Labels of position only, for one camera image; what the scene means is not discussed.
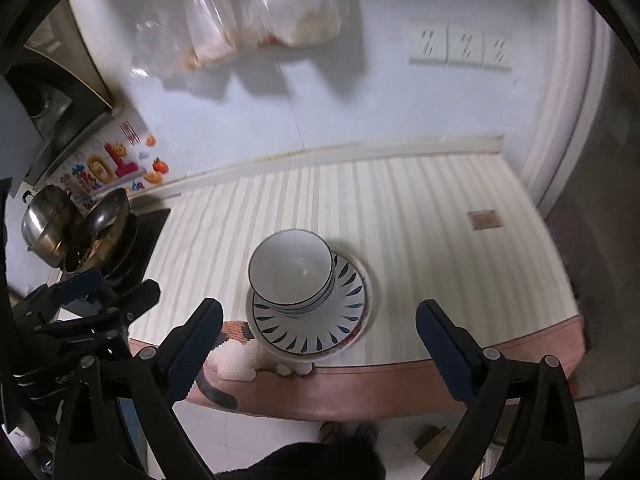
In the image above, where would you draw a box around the steel pot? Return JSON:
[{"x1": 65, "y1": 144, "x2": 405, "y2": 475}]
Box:
[{"x1": 20, "y1": 185, "x2": 77, "y2": 267}]

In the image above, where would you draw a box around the white plate with blue strokes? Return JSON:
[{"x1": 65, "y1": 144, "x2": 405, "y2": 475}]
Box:
[{"x1": 251, "y1": 252, "x2": 366, "y2": 357}]

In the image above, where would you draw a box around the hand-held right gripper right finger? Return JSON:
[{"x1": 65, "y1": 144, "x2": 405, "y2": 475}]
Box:
[{"x1": 416, "y1": 299, "x2": 586, "y2": 480}]

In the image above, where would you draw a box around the red patterned plate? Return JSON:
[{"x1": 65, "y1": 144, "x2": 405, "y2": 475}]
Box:
[{"x1": 245, "y1": 255, "x2": 374, "y2": 361}]

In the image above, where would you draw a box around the colourful wall sticker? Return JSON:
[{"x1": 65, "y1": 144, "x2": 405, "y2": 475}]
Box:
[{"x1": 45, "y1": 120, "x2": 171, "y2": 207}]

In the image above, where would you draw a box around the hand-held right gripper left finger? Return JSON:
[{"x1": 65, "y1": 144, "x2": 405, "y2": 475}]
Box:
[{"x1": 52, "y1": 297, "x2": 224, "y2": 480}]

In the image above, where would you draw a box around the brown square patch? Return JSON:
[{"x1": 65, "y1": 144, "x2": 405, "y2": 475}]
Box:
[{"x1": 467, "y1": 210, "x2": 502, "y2": 231}]

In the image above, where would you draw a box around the white wall socket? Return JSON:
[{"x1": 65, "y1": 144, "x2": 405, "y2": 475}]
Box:
[
  {"x1": 407, "y1": 25, "x2": 449, "y2": 66},
  {"x1": 481, "y1": 32, "x2": 514, "y2": 72},
  {"x1": 446, "y1": 27, "x2": 485, "y2": 68}
]

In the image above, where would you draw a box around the large clear plastic bag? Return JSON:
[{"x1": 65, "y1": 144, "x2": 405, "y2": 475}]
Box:
[{"x1": 240, "y1": 0, "x2": 347, "y2": 49}]

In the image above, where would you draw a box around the white fluffy calico cloth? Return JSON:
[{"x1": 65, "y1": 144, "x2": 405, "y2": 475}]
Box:
[{"x1": 195, "y1": 321, "x2": 316, "y2": 411}]

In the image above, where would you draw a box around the range hood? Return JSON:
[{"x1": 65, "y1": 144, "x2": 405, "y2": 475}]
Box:
[{"x1": 0, "y1": 0, "x2": 117, "y2": 187}]

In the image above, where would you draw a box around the black stove top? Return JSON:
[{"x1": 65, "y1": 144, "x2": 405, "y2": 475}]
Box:
[{"x1": 60, "y1": 207, "x2": 172, "y2": 287}]

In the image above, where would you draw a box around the brown cardboard box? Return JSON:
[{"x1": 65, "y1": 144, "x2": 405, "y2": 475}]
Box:
[{"x1": 415, "y1": 425, "x2": 449, "y2": 464}]

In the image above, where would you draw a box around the brown slipper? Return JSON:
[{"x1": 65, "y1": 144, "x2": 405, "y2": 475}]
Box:
[{"x1": 318, "y1": 421, "x2": 352, "y2": 445}]

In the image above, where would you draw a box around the dark wok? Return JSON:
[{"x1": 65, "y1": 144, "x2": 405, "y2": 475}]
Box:
[{"x1": 65, "y1": 189, "x2": 135, "y2": 272}]

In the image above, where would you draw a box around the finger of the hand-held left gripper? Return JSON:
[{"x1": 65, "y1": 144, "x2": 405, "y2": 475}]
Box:
[
  {"x1": 35, "y1": 280, "x2": 162, "y2": 337},
  {"x1": 10, "y1": 269, "x2": 104, "y2": 322}
]

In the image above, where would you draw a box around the person's dark clothing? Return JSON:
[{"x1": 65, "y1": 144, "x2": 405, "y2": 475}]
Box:
[{"x1": 215, "y1": 435, "x2": 388, "y2": 480}]

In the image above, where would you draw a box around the white bowl with blue rim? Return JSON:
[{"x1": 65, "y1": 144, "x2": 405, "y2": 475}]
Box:
[
  {"x1": 260, "y1": 255, "x2": 339, "y2": 317},
  {"x1": 248, "y1": 229, "x2": 335, "y2": 308}
]

